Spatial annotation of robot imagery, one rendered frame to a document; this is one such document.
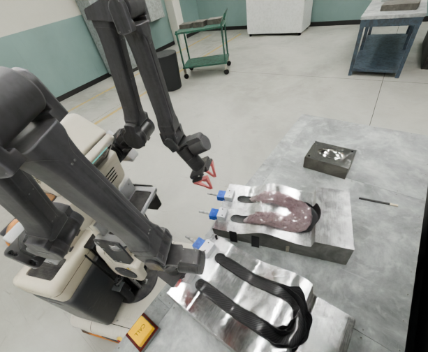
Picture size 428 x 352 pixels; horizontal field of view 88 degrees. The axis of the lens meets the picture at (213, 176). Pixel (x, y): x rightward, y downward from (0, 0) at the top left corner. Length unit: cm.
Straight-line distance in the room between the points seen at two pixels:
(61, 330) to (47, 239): 158
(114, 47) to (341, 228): 90
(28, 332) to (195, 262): 184
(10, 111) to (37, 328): 203
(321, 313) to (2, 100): 83
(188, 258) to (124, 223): 21
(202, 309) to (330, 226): 51
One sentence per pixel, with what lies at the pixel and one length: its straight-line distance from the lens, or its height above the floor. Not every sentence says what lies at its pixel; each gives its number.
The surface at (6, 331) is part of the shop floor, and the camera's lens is 242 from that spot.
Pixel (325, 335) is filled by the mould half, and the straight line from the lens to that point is 81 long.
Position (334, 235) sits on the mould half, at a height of 91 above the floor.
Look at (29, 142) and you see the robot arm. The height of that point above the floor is 152.
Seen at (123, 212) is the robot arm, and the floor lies 136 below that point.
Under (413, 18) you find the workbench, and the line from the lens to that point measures 428.
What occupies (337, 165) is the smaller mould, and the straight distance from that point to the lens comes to 120.
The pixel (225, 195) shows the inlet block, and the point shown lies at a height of 88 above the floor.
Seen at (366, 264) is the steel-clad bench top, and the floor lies 80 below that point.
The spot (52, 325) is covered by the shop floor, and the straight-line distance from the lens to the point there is 219.
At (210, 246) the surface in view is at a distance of 83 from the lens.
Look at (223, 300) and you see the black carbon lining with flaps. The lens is 80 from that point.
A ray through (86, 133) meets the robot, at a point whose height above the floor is 134.
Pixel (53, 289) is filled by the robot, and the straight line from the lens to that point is 119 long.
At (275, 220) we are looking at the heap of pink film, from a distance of 88.
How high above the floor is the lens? 164
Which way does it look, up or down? 43 degrees down
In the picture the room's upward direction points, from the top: 12 degrees counter-clockwise
